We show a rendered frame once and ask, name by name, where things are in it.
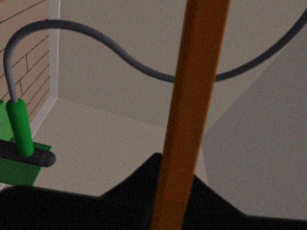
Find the orange long bar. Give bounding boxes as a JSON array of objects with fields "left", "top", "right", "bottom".
[{"left": 150, "top": 0, "right": 231, "bottom": 230}]

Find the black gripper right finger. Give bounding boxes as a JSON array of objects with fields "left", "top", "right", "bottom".
[{"left": 180, "top": 175, "right": 307, "bottom": 230}]

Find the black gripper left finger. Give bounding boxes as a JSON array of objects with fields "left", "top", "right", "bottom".
[{"left": 0, "top": 152, "right": 162, "bottom": 230}]

